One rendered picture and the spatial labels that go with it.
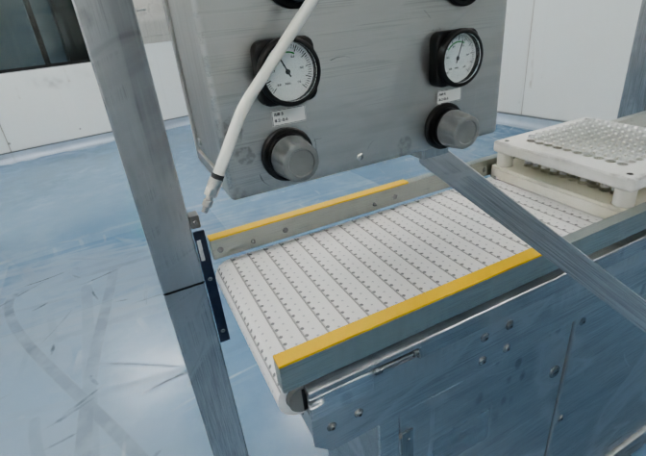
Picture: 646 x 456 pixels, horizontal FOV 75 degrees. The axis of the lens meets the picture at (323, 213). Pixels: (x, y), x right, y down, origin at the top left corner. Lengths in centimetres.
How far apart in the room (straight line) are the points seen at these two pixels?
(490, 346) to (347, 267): 20
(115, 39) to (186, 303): 36
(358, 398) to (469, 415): 31
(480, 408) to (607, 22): 350
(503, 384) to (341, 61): 60
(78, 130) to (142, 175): 485
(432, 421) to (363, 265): 25
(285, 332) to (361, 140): 26
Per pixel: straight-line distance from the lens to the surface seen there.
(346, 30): 27
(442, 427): 72
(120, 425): 163
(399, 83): 30
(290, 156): 24
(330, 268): 57
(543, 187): 78
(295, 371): 40
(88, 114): 541
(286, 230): 64
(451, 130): 30
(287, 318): 50
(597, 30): 401
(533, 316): 61
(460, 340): 52
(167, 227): 61
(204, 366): 75
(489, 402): 77
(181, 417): 156
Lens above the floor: 113
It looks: 26 degrees down
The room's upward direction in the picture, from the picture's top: 6 degrees counter-clockwise
